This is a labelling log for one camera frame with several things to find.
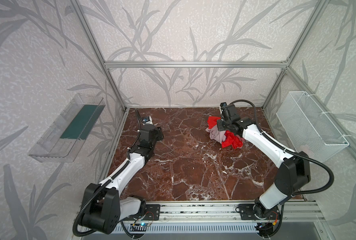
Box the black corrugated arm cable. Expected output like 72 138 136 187
228 99 335 196
72 179 113 238

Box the red cloth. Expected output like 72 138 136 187
207 116 244 149

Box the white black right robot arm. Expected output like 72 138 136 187
217 103 311 220

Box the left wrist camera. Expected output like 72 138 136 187
142 116 153 125

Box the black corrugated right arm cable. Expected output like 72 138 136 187
228 99 335 196

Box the aluminium rear horizontal frame bar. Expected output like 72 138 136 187
104 61 287 69

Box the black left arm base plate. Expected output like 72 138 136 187
131 204 161 221

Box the aluminium left corner post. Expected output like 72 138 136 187
71 0 127 111

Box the white wire mesh basket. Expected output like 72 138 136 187
277 91 349 162

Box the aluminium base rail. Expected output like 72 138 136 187
148 200 326 224

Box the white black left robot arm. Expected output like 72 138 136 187
73 124 164 237

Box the pale lilac cloth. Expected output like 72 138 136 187
206 126 227 144

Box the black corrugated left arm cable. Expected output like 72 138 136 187
72 179 113 238

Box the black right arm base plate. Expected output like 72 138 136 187
235 204 280 221

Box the aluminium corner frame post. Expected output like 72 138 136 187
262 0 330 110

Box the clear plastic wall bin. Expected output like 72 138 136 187
28 94 106 163

